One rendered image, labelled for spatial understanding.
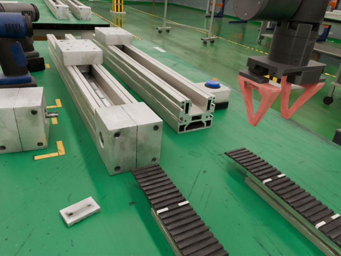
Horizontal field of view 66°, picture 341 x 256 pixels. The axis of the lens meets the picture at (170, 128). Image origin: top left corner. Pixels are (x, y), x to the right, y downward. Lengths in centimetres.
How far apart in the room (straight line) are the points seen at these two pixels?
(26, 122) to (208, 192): 36
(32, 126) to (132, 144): 20
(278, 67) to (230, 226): 24
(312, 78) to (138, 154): 31
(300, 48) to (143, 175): 29
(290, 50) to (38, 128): 45
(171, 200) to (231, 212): 11
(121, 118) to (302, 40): 30
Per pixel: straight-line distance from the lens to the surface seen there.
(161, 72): 83
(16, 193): 50
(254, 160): 53
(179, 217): 38
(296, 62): 41
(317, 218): 45
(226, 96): 78
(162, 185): 42
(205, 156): 56
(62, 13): 239
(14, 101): 58
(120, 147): 47
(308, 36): 41
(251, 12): 35
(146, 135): 47
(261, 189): 50
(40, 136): 58
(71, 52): 81
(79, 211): 43
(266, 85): 39
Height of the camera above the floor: 109
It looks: 29 degrees down
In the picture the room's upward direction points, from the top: 5 degrees clockwise
